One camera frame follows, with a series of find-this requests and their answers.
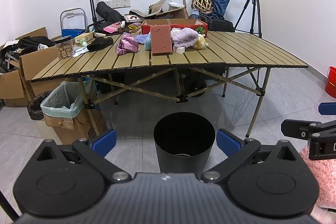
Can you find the red bucket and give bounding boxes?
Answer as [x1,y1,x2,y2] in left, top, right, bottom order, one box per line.
[325,66,336,98]

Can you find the black cloth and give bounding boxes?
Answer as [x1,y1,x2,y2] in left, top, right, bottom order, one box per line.
[87,37,114,52]

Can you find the green plastic bin liner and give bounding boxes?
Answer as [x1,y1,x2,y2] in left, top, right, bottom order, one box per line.
[41,81,88,119]

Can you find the blue folding step stool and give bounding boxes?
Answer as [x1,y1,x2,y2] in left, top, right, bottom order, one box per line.
[60,8,87,37]

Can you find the yellow plush toy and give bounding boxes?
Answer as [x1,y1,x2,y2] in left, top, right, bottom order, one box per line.
[193,34,209,50]

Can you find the flat yellow white box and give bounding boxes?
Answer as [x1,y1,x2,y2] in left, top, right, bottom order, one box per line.
[75,32,95,43]

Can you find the black clothing pile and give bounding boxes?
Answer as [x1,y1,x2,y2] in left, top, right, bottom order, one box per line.
[16,35,55,51]

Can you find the open brown cardboard box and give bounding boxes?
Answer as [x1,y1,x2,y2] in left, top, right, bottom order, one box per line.
[150,0,190,20]

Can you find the blue fabric bag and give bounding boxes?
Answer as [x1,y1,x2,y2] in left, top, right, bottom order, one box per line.
[199,0,233,20]

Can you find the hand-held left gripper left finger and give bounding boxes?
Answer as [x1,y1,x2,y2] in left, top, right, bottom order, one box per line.
[36,129,132,183]

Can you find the black round waste bin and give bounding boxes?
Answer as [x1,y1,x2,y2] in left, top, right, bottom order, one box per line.
[154,113,216,174]

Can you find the white pink flat box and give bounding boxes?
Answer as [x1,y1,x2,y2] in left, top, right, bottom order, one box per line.
[123,14,143,22]

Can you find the black garbage bag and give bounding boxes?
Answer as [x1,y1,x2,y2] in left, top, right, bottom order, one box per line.
[27,91,53,120]

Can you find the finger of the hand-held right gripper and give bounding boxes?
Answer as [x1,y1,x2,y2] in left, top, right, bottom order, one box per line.
[318,102,336,115]
[281,119,336,138]

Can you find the grey black backpack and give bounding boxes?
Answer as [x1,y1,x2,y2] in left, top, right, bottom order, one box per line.
[0,48,21,73]

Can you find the pink satin bonnet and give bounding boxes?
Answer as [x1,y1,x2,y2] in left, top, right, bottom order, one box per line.
[115,32,139,56]

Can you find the clear snack jar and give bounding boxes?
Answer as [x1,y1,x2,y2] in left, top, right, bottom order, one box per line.
[54,36,73,60]

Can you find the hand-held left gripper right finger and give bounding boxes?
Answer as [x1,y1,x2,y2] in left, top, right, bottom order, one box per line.
[201,128,300,183]

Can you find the black suitcase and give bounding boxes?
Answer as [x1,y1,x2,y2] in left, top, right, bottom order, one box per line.
[203,17,235,32]

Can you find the cardboard box with liner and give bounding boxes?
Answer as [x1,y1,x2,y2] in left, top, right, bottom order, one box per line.
[43,106,107,145]

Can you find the pink sponge block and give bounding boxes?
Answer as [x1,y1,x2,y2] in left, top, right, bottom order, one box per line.
[150,25,174,54]

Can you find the black tripod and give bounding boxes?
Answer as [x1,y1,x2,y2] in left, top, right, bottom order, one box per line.
[234,0,263,38]

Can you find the pink pouch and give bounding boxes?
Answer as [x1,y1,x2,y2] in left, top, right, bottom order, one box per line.
[103,23,122,33]

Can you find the teal fuzzy ball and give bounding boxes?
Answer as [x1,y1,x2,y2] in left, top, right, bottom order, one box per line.
[144,32,153,51]

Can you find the clear plastic packet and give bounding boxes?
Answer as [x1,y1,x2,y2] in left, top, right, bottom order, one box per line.
[72,46,88,57]

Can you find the small brown cardboard box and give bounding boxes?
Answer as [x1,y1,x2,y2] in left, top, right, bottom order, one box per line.
[0,70,29,107]

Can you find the large brown cardboard box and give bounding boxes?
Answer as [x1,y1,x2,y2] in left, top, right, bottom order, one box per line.
[20,35,79,100]

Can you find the pink fluffy rug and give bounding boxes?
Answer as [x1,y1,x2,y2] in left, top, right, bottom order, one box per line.
[298,145,336,224]

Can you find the woven rattan ball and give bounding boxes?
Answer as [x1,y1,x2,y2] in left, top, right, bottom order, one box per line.
[192,0,213,14]

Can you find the folding slat table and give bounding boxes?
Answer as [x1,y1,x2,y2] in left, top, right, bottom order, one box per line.
[30,31,309,140]

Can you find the purple fuzzy headband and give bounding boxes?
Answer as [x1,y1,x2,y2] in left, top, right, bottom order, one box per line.
[171,28,199,48]

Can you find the black duffel bag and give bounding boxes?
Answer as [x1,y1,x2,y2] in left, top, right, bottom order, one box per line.
[95,1,124,22]

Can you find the red cardboard box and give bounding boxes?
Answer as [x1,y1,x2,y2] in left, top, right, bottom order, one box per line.
[141,19,209,38]

